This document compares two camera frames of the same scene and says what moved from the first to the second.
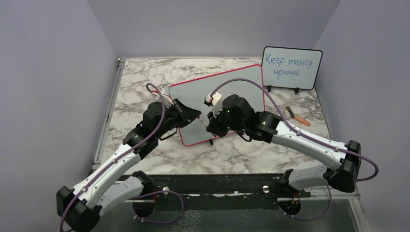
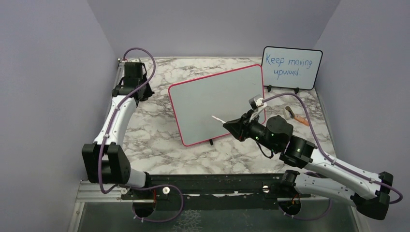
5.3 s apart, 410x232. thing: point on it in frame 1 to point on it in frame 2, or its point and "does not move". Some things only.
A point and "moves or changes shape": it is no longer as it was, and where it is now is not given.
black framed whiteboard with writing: (291, 68) does not move
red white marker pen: (202, 121) moves or changes shape
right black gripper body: (222, 123) to (254, 129)
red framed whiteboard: (247, 82) does not move
